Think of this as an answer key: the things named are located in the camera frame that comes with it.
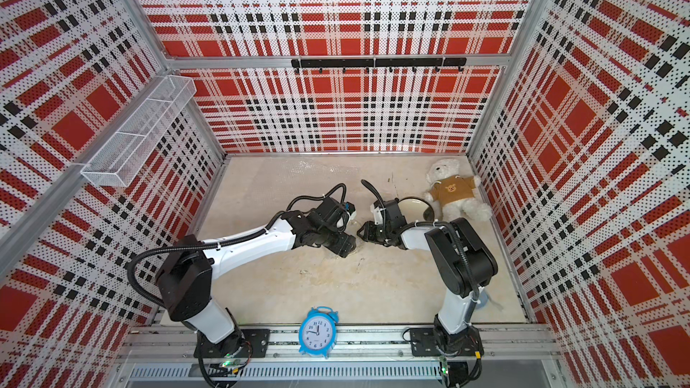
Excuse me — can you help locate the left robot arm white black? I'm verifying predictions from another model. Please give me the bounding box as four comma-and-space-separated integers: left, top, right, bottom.
127, 197, 356, 359

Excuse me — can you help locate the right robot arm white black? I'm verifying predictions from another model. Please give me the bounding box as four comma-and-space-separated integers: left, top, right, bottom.
357, 197, 498, 357

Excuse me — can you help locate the white teddy bear brown shirt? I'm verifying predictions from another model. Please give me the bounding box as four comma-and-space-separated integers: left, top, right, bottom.
422, 158, 492, 222

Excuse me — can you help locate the blue alarm clock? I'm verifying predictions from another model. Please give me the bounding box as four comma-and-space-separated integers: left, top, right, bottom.
298, 306, 340, 359

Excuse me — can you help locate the grey blue oval dish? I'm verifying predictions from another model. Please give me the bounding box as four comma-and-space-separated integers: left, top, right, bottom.
469, 287, 490, 310

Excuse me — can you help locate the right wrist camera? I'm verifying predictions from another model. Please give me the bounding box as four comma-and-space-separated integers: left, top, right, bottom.
370, 202, 385, 226

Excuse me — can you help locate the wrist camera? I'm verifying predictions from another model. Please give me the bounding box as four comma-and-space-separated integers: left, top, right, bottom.
370, 202, 385, 226
317, 197, 356, 227

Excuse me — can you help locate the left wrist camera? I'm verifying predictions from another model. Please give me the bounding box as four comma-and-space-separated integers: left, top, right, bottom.
317, 197, 356, 227

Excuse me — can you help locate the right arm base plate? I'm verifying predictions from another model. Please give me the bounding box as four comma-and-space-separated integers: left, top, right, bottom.
409, 326, 484, 359

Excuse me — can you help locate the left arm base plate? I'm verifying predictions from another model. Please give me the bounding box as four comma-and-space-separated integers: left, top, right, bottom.
193, 329, 271, 359

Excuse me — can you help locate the black hook rail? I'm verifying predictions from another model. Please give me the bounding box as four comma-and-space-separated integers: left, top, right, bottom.
291, 57, 467, 71

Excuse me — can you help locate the white wire mesh basket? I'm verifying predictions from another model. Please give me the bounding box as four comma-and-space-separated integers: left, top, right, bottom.
81, 75, 196, 188

